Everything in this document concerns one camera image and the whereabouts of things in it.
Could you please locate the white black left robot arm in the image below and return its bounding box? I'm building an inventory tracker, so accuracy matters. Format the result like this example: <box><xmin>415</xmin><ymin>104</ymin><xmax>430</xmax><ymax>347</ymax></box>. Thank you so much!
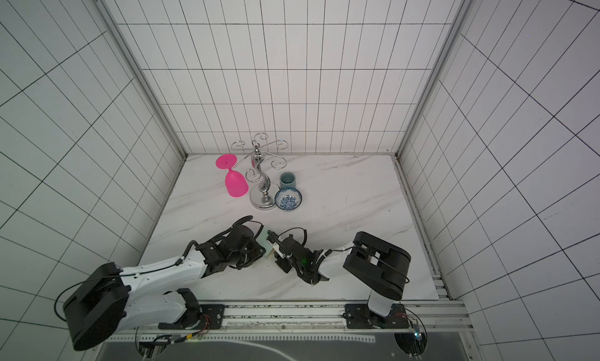
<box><xmin>62</xmin><ymin>225</ymin><xmax>267</xmax><ymax>351</ymax></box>

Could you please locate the teal ceramic cup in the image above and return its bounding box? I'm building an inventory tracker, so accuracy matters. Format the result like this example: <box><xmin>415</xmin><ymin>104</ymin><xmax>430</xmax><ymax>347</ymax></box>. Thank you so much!
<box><xmin>280</xmin><ymin>172</ymin><xmax>296</xmax><ymax>189</ymax></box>

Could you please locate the silver metal glass rack stand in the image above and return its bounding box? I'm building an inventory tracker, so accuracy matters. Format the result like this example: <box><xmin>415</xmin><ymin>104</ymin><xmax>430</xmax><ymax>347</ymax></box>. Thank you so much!
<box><xmin>233</xmin><ymin>131</ymin><xmax>289</xmax><ymax>210</ymax></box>

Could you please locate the mint green jewelry box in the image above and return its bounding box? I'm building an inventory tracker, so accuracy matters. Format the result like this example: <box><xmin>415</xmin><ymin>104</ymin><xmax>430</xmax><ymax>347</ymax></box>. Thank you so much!
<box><xmin>256</xmin><ymin>227</ymin><xmax>273</xmax><ymax>259</ymax></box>

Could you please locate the aluminium mounting rail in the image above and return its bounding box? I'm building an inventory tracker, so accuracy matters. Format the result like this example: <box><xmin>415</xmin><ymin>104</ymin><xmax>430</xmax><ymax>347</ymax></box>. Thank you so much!
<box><xmin>109</xmin><ymin>300</ymin><xmax>475</xmax><ymax>346</ymax></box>

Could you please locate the pink plastic wine glass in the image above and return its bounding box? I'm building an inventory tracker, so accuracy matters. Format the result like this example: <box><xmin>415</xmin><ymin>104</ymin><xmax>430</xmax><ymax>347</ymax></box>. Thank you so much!
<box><xmin>216</xmin><ymin>153</ymin><xmax>249</xmax><ymax>198</ymax></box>

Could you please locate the blue white porcelain bowl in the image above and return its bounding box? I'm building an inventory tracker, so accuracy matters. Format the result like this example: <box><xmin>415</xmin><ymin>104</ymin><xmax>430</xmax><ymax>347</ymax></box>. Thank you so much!
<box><xmin>275</xmin><ymin>188</ymin><xmax>303</xmax><ymax>211</ymax></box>

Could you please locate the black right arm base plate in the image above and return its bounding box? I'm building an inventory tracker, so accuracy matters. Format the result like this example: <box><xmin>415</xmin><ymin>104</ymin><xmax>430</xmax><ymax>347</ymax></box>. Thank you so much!
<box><xmin>342</xmin><ymin>304</ymin><xmax>411</xmax><ymax>330</ymax></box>

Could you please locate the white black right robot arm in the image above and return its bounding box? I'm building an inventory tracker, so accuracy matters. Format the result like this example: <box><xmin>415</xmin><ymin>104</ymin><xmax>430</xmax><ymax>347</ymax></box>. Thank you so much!
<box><xmin>267</xmin><ymin>231</ymin><xmax>412</xmax><ymax>318</ymax></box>

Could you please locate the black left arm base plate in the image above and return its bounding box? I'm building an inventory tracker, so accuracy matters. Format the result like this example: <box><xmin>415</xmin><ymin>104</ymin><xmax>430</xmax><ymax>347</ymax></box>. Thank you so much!
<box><xmin>158</xmin><ymin>304</ymin><xmax>226</xmax><ymax>331</ymax></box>

